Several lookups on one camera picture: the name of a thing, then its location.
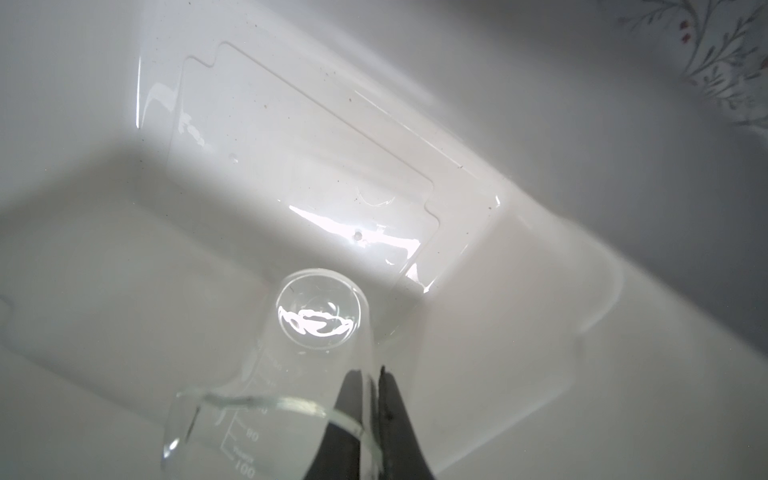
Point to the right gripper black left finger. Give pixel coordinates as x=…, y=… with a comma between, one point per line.
x=338, y=456

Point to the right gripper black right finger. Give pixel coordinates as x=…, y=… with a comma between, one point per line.
x=402, y=457

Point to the clear glass beaker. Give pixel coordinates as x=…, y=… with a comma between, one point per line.
x=269, y=421

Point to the white plastic storage bin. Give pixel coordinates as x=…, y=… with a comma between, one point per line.
x=557, y=211

